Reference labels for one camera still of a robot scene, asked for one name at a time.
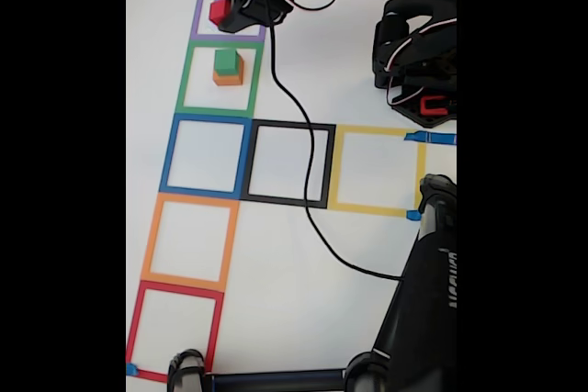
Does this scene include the small red cube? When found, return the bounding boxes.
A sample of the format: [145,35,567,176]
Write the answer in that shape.
[209,0,231,25]

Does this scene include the green cube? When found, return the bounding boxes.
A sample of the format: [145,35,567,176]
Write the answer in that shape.
[213,48,243,77]

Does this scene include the orange cube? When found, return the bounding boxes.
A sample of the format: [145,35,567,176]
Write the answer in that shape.
[212,68,244,87]

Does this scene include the blue tape strip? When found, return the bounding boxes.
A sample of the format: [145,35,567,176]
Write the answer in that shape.
[403,131,458,146]

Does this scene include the black tripod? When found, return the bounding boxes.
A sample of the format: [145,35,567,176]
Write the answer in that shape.
[166,174,458,392]

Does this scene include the purple square frame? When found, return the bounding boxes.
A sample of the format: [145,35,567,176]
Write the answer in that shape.
[189,0,268,43]

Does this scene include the black cable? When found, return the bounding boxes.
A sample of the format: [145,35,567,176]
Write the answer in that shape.
[250,0,405,282]

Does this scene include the blue square frame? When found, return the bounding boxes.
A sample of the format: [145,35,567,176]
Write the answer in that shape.
[158,114,254,200]

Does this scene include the black square frame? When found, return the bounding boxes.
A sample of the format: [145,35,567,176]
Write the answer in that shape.
[239,118,337,209]

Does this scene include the yellow square frame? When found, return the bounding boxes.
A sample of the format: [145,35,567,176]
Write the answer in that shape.
[328,124,427,218]

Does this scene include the orange square frame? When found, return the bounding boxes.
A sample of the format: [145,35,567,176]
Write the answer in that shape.
[141,192,241,293]

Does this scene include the red square frame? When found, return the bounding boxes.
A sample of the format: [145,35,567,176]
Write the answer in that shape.
[126,279,225,384]

